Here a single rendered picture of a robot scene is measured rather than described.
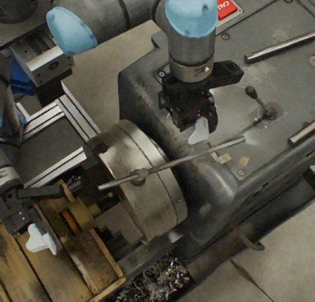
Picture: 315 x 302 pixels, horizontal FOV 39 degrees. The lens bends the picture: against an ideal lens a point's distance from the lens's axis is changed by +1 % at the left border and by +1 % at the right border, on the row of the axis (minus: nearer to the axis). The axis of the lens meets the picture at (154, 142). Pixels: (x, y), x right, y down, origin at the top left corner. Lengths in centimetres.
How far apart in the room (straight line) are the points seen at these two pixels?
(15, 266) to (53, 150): 93
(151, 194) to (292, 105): 41
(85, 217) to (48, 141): 112
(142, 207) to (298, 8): 69
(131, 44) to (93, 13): 203
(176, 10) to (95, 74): 198
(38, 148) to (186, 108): 148
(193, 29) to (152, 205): 51
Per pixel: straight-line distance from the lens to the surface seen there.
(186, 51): 70
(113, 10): 71
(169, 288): 167
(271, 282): 232
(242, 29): 125
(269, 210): 181
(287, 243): 238
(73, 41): 69
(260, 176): 106
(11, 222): 117
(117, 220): 114
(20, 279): 137
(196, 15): 65
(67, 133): 222
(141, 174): 95
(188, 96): 81
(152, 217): 107
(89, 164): 108
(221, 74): 83
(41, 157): 219
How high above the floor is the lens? 221
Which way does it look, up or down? 66 degrees down
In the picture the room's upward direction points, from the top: 7 degrees clockwise
